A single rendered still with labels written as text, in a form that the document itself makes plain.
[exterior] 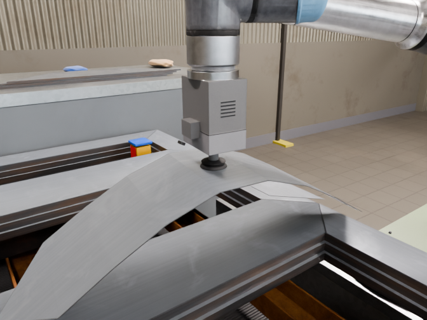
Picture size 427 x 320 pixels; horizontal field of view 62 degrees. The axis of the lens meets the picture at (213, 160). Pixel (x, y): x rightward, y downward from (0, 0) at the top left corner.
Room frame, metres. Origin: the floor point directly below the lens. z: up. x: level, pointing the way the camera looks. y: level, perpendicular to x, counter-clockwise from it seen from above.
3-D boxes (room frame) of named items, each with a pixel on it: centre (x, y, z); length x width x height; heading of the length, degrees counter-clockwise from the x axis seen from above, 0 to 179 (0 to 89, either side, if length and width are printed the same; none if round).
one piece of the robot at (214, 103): (0.52, 0.01, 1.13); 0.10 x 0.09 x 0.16; 120
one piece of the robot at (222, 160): (0.53, 0.00, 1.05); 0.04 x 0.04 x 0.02
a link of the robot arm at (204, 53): (0.53, 0.00, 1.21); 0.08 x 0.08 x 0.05
